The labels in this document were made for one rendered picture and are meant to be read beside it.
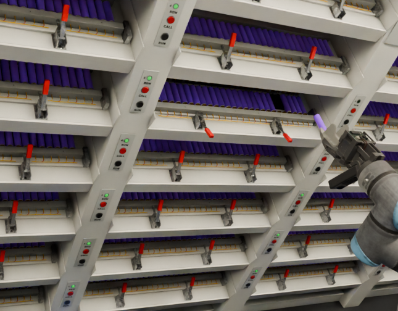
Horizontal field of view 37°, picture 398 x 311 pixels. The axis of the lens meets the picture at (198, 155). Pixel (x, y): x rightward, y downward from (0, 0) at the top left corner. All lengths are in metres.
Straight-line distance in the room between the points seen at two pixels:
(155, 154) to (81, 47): 0.47
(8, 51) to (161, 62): 0.35
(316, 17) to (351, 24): 0.12
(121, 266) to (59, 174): 0.48
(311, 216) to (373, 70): 0.65
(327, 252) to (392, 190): 1.01
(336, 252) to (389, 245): 0.97
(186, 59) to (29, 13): 0.39
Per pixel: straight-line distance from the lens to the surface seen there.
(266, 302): 2.58
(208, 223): 1.95
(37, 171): 1.59
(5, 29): 1.35
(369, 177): 1.52
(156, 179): 1.71
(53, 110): 1.48
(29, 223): 1.72
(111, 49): 1.41
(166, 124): 1.58
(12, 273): 1.85
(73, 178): 1.61
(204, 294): 2.28
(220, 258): 2.14
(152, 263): 2.01
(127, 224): 1.82
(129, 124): 1.52
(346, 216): 2.34
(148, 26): 1.38
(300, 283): 2.55
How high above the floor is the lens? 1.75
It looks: 32 degrees down
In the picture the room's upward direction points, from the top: 25 degrees clockwise
